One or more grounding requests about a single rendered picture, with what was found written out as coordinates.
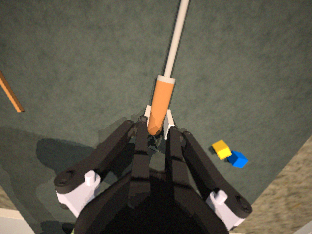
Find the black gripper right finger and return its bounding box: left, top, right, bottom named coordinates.
left=163, top=109, right=252, bottom=231

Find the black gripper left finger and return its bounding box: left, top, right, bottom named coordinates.
left=54, top=105, right=151, bottom=217

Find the yellow block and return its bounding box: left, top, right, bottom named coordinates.
left=212, top=140, right=231, bottom=159

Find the small blue cube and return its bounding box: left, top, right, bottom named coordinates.
left=227, top=151, right=248, bottom=168

